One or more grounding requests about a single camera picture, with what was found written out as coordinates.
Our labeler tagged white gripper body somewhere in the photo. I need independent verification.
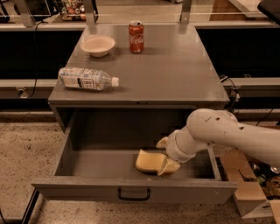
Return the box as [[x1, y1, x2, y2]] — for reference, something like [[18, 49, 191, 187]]
[[165, 129, 201, 163]]

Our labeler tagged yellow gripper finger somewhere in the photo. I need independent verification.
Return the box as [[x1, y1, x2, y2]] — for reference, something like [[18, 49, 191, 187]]
[[157, 157, 180, 176], [156, 136, 168, 149]]

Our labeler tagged yellow sponge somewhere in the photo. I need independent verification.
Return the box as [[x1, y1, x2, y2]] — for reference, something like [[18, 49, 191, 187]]
[[136, 150, 166, 173]]

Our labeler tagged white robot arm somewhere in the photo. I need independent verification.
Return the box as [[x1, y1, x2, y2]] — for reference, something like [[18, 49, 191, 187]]
[[156, 108, 280, 173]]

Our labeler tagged open grey top drawer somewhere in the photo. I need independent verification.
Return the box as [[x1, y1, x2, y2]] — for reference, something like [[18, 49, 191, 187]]
[[31, 110, 237, 204]]

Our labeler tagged grey metal cabinet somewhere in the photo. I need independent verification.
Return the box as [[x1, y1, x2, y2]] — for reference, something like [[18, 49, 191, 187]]
[[49, 24, 228, 136]]

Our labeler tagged brown cardboard box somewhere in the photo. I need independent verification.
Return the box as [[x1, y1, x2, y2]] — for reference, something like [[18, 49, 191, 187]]
[[220, 147, 279, 221]]

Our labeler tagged clear plastic water bottle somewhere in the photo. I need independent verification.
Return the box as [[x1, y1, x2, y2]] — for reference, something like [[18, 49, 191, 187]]
[[58, 67, 119, 91]]

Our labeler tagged white paper bowl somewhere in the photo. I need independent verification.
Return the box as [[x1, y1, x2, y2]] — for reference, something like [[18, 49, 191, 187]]
[[80, 35, 116, 57]]

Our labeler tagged red Coca-Cola can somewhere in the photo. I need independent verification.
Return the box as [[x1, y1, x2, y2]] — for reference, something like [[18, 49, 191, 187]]
[[129, 21, 144, 53]]

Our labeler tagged basket of colourful items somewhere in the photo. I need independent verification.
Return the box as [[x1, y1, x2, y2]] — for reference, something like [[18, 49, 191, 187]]
[[60, 0, 86, 21]]

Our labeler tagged black drawer handle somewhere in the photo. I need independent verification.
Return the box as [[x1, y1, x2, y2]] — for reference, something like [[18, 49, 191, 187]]
[[117, 188, 151, 202]]

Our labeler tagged black cables right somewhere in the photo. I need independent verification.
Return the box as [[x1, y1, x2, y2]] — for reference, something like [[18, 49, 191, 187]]
[[218, 73, 275, 127]]

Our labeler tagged black power cable left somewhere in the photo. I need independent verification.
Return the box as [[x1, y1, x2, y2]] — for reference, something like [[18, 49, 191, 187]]
[[17, 20, 49, 100]]

